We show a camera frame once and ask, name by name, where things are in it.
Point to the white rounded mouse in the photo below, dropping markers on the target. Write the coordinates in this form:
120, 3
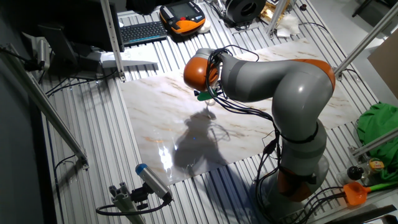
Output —
205, 28

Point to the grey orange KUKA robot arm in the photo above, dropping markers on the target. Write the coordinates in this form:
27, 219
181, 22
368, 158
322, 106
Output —
292, 90

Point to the short aluminium post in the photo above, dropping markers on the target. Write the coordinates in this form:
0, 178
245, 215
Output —
276, 15

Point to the white crumpled tissue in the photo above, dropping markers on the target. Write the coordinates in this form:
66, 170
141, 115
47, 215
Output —
288, 25

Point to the white marble pattern mat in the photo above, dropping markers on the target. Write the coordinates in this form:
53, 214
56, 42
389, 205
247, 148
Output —
155, 124

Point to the grey camera mount profile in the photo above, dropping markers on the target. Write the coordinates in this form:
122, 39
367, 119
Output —
124, 202

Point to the black computer keyboard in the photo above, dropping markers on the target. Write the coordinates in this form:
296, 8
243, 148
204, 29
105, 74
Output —
143, 32

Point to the silver camera with blue cap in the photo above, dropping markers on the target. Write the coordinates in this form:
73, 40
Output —
152, 180

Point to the white paper sheet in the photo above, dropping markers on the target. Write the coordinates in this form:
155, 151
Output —
133, 57

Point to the aluminium profile beside monitor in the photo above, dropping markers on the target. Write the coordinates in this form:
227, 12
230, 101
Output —
112, 37

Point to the black round spool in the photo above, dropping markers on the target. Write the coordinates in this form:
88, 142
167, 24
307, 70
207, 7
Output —
245, 9

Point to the silver cylinder device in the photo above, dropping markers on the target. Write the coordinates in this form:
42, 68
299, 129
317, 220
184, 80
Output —
43, 53

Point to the black capped clear bottle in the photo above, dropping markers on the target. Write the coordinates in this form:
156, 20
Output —
354, 172

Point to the orange plastic funnel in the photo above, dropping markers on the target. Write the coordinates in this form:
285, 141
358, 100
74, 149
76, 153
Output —
356, 193

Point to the black computer monitor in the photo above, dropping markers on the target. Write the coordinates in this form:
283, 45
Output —
77, 21

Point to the small dark round knob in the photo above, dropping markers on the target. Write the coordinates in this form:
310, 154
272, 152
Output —
303, 6

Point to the aluminium frame bar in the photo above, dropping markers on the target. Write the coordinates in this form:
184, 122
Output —
376, 141
370, 35

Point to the long diagonal aluminium bar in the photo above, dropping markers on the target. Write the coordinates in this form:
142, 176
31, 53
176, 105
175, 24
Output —
46, 105

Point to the green cloth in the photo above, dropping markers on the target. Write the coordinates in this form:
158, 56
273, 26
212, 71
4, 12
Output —
379, 124

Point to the brown cardboard sheet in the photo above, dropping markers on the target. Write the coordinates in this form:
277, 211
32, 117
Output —
385, 68

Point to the orange black teach pendant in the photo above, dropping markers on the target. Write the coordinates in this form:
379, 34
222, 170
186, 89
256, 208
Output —
186, 18

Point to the yellow lidded small jar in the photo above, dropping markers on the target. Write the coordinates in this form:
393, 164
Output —
376, 165

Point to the gold foil wrapper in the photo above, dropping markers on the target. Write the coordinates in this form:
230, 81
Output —
266, 13

